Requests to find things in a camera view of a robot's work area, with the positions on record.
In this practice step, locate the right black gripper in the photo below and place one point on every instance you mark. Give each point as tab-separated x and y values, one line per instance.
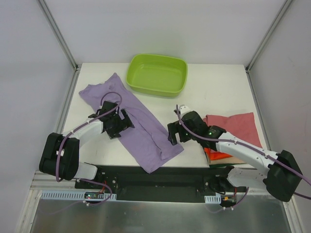
176	131

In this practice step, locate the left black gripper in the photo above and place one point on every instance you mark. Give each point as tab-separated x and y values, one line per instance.
123	122

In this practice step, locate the purple t shirt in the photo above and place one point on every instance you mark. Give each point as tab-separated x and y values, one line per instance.
148	141

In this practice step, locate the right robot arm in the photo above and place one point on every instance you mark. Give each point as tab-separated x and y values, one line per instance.
276	172

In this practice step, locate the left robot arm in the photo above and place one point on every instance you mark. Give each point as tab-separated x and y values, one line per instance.
60	157

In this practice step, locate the orange folded t shirt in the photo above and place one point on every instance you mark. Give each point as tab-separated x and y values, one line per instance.
215	155

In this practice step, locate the dark green folded t shirt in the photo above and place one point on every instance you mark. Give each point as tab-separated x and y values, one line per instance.
221	165

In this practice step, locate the green plastic basin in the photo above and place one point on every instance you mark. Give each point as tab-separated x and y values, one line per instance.
158	75

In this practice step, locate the beige folded t shirt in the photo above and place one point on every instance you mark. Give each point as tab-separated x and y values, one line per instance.
231	159

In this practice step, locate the pink folded t shirt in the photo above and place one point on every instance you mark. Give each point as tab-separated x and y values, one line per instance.
241	125

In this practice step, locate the left controller board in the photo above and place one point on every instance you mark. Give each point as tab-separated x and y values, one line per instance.
76	197

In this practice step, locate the controller board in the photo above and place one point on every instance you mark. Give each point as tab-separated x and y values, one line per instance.
218	203
76	197

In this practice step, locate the right controller board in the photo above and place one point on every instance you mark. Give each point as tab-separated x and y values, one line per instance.
218	203

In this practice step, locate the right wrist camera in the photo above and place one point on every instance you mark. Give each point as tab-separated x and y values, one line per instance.
182	109

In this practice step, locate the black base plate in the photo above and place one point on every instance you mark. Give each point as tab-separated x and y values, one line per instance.
173	184

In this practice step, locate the right aluminium frame post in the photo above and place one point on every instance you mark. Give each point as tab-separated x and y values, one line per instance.
272	28

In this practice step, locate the aluminium frame post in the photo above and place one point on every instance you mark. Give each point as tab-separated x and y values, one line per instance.
57	33
272	28

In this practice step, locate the left aluminium frame post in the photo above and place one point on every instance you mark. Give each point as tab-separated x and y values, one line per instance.
57	33

